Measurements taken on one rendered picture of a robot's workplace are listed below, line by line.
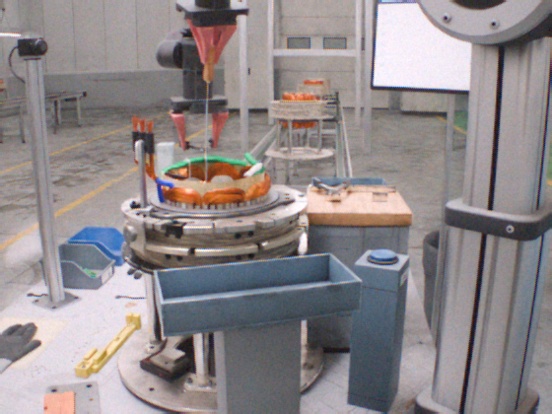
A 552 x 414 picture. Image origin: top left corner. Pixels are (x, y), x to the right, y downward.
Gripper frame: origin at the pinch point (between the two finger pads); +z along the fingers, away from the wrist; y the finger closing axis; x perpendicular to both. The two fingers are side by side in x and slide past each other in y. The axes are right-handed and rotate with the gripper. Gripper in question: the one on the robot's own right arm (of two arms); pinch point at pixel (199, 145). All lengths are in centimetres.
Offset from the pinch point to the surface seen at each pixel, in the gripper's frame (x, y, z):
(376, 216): 20.4, -27.9, 10.2
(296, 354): 47, -4, 18
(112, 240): -55, 19, 39
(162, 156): 5.2, 7.8, 0.5
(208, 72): 13.4, 0.3, -15.0
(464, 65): -45, -91, -12
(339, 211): 17.4, -22.1, 9.7
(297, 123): -187, -84, 32
